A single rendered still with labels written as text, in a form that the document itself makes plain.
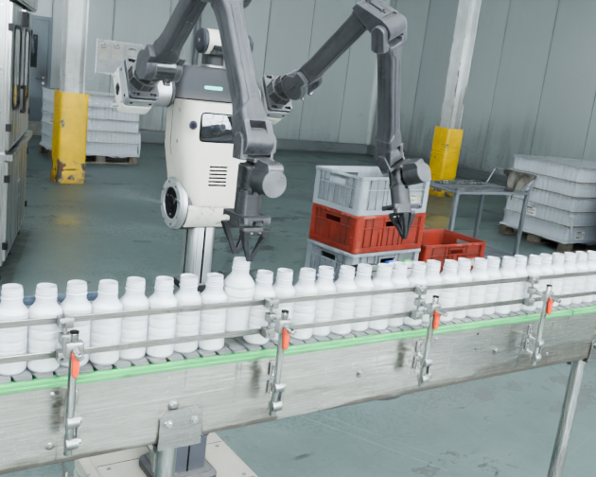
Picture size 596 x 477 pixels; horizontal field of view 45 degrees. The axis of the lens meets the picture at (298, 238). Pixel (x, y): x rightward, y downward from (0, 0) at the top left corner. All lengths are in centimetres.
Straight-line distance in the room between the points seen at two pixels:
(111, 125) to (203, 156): 902
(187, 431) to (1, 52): 375
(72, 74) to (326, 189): 561
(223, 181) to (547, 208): 699
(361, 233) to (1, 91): 249
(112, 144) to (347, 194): 742
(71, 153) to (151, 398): 778
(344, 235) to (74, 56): 584
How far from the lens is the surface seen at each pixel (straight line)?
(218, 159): 212
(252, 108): 151
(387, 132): 203
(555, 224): 880
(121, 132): 1115
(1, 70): 501
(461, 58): 1175
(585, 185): 874
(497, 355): 216
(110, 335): 145
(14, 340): 141
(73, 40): 927
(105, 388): 147
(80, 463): 265
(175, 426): 157
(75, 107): 914
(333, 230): 415
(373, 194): 404
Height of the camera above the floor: 160
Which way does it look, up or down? 13 degrees down
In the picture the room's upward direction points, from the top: 7 degrees clockwise
